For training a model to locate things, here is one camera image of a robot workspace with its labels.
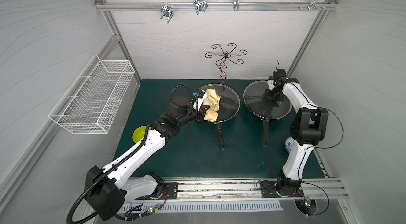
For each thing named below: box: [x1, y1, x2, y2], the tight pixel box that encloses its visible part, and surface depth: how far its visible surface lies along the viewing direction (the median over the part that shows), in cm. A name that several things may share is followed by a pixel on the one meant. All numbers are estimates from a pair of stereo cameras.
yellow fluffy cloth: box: [202, 88, 221, 122], surface depth 71 cm
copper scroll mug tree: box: [204, 42, 248, 84], surface depth 95 cm
